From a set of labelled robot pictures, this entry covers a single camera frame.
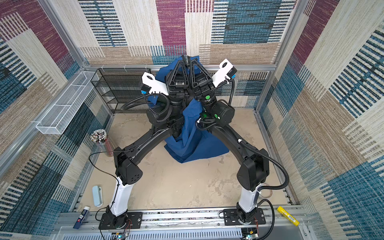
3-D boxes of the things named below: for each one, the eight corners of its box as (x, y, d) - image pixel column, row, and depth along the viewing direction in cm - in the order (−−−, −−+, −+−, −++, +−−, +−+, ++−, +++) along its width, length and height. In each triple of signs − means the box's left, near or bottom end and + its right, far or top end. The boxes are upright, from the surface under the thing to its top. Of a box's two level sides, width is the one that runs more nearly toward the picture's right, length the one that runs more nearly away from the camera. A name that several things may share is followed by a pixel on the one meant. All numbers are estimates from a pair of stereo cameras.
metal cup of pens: (104, 156, 98) (88, 140, 83) (108, 146, 103) (94, 129, 88) (116, 156, 98) (101, 140, 83) (119, 146, 103) (106, 129, 88)
